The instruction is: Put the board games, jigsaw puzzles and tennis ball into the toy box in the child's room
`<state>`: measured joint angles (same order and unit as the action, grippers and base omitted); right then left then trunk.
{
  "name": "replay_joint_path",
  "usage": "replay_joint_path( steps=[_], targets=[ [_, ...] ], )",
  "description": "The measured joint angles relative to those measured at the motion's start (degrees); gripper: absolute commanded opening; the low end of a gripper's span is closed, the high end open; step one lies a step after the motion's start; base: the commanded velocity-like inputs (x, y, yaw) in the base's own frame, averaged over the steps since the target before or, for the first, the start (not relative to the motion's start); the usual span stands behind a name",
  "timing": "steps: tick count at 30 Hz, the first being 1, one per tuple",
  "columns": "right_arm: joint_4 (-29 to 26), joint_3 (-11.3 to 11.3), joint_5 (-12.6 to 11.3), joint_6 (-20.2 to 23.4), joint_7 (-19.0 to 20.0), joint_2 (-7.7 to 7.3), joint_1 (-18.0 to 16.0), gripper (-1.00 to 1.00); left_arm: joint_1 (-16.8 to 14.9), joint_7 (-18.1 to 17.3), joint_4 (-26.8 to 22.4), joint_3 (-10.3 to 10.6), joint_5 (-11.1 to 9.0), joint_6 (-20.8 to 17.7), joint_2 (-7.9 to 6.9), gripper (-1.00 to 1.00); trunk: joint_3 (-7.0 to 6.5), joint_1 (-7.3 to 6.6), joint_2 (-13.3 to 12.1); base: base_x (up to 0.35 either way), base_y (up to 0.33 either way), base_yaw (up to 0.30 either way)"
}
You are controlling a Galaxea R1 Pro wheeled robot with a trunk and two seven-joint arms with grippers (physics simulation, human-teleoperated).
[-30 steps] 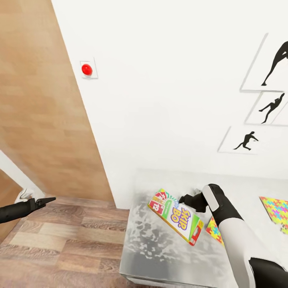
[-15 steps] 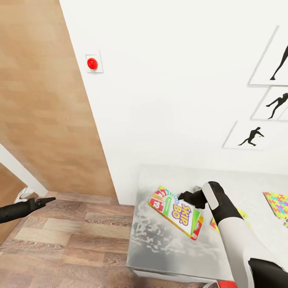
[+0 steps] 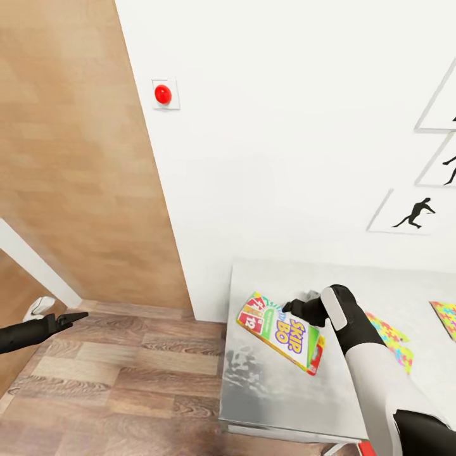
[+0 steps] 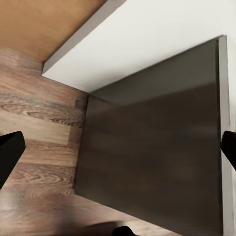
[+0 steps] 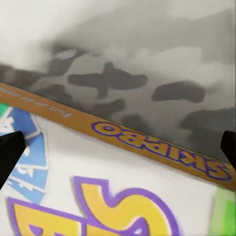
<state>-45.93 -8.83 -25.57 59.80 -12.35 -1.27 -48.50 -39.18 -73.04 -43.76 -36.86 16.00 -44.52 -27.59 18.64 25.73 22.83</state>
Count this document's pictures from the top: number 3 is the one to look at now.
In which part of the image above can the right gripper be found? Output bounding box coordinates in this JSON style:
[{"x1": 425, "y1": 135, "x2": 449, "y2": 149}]
[{"x1": 282, "y1": 299, "x2": 326, "y2": 327}]

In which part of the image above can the board game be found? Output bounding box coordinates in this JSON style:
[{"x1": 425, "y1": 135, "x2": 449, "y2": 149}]
[{"x1": 236, "y1": 291, "x2": 326, "y2": 376}]

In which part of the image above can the jigsaw puzzle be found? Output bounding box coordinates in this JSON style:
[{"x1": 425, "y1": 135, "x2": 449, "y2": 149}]
[
  {"x1": 366, "y1": 312, "x2": 414, "y2": 376},
  {"x1": 431, "y1": 301, "x2": 456, "y2": 341}
]

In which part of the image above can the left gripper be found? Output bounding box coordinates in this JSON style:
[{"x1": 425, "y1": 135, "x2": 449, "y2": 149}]
[{"x1": 7, "y1": 312, "x2": 89, "y2": 353}]

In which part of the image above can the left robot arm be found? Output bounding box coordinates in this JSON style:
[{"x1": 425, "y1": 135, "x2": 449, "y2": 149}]
[{"x1": 0, "y1": 296, "x2": 89, "y2": 354}]

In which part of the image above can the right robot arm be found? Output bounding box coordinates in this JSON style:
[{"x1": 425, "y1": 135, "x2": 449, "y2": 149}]
[{"x1": 282, "y1": 285, "x2": 456, "y2": 456}]

